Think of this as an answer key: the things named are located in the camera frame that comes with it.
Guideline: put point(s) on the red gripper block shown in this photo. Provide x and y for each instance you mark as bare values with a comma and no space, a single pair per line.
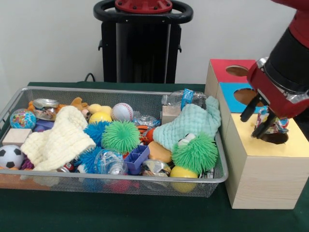
275,94

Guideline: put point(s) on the colourful patterned knotted toy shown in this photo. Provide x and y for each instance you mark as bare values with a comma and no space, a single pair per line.
277,125

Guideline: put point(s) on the mint green muslin cloth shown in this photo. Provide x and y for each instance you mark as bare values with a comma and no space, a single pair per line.
193,121

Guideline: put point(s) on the green furry monster toy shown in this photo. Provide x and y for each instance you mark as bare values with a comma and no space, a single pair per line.
195,153

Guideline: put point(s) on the cream muslin cloth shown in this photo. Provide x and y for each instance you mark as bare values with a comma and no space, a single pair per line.
60,140

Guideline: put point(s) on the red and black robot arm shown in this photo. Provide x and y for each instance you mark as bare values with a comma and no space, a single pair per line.
292,53

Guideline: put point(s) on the wooden box with three holes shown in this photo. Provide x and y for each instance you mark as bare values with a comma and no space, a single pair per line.
265,179

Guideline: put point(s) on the clear mesh bin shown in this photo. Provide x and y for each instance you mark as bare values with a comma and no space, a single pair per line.
169,187

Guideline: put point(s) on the green spiky rubber ball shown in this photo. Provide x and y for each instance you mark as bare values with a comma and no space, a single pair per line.
120,137

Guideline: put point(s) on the dark green table cloth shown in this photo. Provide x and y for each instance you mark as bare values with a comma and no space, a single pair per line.
145,212

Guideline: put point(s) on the plain yellow ball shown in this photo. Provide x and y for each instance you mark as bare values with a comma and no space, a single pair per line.
100,117

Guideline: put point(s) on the blue spiky rubber ball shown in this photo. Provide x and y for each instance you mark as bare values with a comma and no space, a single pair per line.
96,131

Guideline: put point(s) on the yellow plush animal toy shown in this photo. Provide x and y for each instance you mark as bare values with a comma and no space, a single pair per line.
78,102

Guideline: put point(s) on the small globe print ball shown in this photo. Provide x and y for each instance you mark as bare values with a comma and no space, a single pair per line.
22,119

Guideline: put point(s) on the small black white soccer ball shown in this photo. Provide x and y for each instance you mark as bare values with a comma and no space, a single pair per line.
10,156

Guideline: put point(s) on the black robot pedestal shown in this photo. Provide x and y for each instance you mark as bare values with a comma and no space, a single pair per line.
140,48

